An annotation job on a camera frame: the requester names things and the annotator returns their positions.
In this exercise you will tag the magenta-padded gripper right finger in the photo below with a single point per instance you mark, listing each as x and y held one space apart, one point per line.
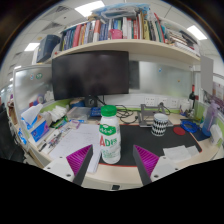
165 166

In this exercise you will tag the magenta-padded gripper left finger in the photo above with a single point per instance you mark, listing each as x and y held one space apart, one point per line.
59 166

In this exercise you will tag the white green-capped drink bottle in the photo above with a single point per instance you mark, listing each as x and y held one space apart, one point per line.
110 140

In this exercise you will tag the white printed paper stack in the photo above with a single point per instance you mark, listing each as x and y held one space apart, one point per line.
76 141

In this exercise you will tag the small white paper sheet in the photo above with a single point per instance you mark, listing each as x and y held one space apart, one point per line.
194 150

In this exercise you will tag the flat round red coaster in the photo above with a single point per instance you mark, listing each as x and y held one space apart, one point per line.
179 130

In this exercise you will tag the large black desk mat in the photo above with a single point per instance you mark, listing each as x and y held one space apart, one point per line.
140 136

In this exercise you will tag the black white checkered mug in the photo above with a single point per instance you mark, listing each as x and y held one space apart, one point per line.
160 126

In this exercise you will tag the blue tissue box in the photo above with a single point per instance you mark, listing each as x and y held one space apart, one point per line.
36 128

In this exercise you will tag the dark blue mouse pad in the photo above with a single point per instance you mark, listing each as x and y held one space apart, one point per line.
200 135

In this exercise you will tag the grey metal laptop stand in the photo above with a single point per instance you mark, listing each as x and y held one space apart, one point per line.
146 118

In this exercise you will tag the clear plastic box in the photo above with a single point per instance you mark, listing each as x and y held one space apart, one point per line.
78 114

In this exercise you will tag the white tissue pack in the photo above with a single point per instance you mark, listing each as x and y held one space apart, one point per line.
216 135

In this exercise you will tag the white round container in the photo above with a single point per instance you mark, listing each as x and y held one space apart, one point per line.
185 106

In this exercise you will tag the dark wine bottle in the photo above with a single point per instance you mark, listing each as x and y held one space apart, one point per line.
192 96

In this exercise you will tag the group photo poster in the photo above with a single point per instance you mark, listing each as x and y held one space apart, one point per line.
219 91

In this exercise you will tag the black computer monitor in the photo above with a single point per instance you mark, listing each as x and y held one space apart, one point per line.
90 73

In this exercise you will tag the beige shelf with books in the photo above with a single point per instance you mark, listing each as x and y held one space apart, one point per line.
126 43

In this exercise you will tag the white wall power outlet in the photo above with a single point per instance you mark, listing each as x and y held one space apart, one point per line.
150 101
163 101
175 102

